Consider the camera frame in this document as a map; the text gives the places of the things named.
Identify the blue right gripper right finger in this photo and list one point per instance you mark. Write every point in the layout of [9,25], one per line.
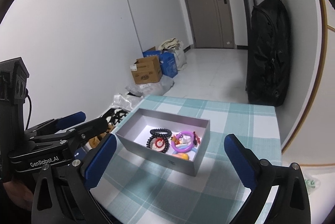
[250,169]

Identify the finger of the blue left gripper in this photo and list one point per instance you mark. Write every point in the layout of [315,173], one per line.
[52,126]

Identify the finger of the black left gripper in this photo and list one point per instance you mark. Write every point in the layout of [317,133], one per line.
[81,134]

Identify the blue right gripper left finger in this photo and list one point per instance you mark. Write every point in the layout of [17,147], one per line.
[97,160]

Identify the small yellow flower charm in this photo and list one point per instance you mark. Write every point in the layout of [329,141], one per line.
[181,156]

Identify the person's left hand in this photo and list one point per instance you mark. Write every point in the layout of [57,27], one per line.
[19,194]

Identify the teal checked tablecloth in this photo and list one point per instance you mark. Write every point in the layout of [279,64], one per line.
[135,190]

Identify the grey open cardboard box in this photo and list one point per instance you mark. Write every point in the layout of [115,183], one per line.
[182,134]

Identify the white green plastic bag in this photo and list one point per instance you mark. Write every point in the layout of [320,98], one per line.
[311,183]

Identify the brown cardboard box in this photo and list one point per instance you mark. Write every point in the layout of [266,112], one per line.
[146,70]

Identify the black hanging garment bag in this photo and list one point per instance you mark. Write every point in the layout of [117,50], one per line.
[269,54]

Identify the blue cardboard box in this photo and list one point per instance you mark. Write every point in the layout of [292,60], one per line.
[167,61]

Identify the white fabric bag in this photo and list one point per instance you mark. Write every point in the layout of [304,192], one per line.
[175,47]

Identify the brown door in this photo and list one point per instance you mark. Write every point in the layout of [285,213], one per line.
[211,23]

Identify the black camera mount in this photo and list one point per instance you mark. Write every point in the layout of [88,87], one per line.
[14,75]

